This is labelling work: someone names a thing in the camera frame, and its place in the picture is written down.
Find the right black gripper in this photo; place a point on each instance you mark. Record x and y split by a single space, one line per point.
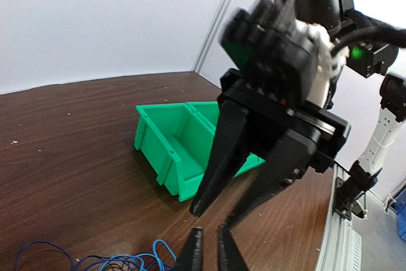
290 142

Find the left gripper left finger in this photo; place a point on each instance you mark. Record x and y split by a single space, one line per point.
191 255

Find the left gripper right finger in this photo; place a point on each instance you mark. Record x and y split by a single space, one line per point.
229 256

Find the right aluminium frame post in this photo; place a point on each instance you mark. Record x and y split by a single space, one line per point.
210 35

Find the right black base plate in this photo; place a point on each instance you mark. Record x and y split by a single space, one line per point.
349 202

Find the aluminium front rail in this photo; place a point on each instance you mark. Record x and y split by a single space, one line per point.
341 247

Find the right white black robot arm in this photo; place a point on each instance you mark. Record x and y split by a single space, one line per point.
373 47

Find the left green plastic bin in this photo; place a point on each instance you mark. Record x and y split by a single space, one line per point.
176 141

